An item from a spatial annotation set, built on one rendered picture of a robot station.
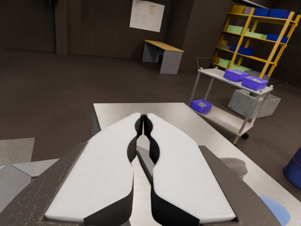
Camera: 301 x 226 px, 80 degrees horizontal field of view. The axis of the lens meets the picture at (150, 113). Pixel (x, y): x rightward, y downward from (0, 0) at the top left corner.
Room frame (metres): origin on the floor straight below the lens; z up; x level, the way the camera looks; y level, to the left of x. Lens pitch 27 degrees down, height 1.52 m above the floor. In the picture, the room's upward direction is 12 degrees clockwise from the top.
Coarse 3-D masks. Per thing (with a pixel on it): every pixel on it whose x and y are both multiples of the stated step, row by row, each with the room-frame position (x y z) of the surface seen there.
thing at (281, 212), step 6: (264, 198) 0.43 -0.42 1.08; (270, 198) 0.44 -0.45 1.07; (270, 204) 0.41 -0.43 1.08; (276, 204) 0.42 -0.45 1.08; (276, 210) 0.39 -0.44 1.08; (282, 210) 0.40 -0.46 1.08; (276, 216) 0.37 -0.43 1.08; (282, 216) 0.38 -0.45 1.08; (288, 216) 0.39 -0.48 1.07; (282, 222) 0.36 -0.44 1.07
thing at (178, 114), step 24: (96, 120) 0.76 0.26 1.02; (168, 120) 0.86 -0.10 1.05; (192, 120) 0.92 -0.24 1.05; (144, 144) 0.61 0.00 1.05; (216, 144) 0.73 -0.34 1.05; (144, 168) 0.48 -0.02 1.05; (144, 192) 0.38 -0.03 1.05; (264, 192) 0.49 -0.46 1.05; (288, 192) 0.51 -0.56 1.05; (144, 216) 0.31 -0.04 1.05
